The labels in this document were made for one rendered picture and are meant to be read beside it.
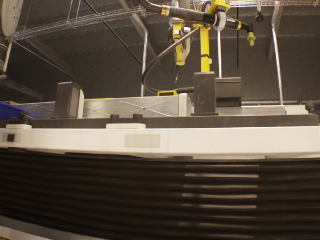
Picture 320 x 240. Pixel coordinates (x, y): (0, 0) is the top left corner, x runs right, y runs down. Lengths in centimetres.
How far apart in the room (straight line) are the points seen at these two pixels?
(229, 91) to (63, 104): 63
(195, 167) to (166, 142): 31
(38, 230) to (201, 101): 95
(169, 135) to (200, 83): 18
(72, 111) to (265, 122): 62
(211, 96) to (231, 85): 34
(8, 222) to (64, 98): 78
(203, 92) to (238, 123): 13
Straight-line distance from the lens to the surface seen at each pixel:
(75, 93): 94
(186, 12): 114
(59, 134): 84
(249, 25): 126
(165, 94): 107
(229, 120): 72
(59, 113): 92
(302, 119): 74
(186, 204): 99
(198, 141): 67
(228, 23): 120
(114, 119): 75
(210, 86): 75
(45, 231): 129
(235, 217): 98
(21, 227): 139
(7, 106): 120
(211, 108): 73
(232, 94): 106
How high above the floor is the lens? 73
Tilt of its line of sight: 11 degrees up
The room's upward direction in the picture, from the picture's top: 2 degrees clockwise
